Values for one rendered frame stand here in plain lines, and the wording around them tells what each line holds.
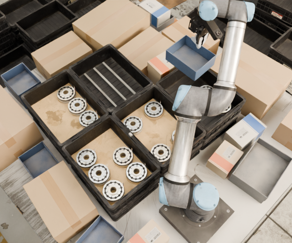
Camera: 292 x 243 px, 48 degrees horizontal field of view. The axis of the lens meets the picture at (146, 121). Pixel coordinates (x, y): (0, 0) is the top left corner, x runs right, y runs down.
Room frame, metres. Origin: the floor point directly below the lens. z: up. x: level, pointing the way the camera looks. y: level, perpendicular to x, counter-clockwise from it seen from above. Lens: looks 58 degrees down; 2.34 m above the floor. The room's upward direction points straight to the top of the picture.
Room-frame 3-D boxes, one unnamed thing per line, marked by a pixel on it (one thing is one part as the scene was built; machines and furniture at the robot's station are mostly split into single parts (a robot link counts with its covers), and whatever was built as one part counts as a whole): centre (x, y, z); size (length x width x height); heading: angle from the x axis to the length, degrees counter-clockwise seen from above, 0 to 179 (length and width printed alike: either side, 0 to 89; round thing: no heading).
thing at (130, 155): (0.71, 0.12, 0.86); 0.10 x 0.10 x 0.01
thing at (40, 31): (2.00, 0.77, 0.37); 0.40 x 0.30 x 0.45; 133
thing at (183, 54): (1.13, -0.22, 1.11); 0.20 x 0.15 x 0.07; 44
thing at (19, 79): (1.22, 0.73, 0.80); 0.20 x 0.15 x 0.07; 43
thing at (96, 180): (0.62, 0.23, 0.86); 0.10 x 0.10 x 0.01
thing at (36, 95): (0.97, 0.43, 0.87); 0.40 x 0.30 x 0.11; 40
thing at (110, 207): (0.66, 0.17, 0.92); 0.40 x 0.30 x 0.02; 40
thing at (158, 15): (1.88, -0.06, 0.75); 0.20 x 0.12 x 0.09; 43
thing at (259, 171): (0.68, -0.59, 0.77); 0.27 x 0.20 x 0.05; 140
